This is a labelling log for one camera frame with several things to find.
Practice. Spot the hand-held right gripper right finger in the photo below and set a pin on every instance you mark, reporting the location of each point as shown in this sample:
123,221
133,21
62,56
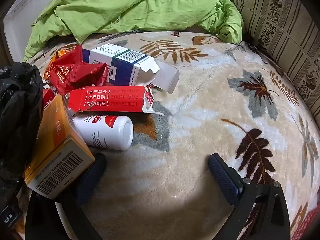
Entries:
222,177

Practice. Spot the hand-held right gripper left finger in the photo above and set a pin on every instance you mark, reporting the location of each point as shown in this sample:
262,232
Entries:
93,172

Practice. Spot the orange medicine box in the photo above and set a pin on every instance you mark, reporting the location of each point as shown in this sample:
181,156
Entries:
57,155

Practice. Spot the white plastic bottle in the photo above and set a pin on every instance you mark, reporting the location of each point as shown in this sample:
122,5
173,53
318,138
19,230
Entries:
110,132

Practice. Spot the torn red medicine box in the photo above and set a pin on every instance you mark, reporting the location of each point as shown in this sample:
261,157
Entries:
112,100

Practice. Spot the blue and white medicine box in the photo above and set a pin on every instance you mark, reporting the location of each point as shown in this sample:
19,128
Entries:
125,65

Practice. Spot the orange wrapper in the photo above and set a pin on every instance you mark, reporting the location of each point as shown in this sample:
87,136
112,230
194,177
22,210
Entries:
58,56

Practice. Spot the leaf print blanket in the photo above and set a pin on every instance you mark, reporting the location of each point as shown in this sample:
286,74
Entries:
200,105

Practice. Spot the small red packet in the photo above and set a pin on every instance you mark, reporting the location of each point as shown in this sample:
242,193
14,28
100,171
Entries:
48,98

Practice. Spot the red snack wrapper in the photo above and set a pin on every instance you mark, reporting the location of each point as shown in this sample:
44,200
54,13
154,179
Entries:
67,60
87,76

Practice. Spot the black plastic bag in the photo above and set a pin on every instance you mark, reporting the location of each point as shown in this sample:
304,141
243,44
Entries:
17,105

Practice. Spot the striped brown pillow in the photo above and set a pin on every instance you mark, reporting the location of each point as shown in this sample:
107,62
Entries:
280,25

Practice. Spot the green quilt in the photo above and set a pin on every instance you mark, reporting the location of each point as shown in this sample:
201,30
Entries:
125,10

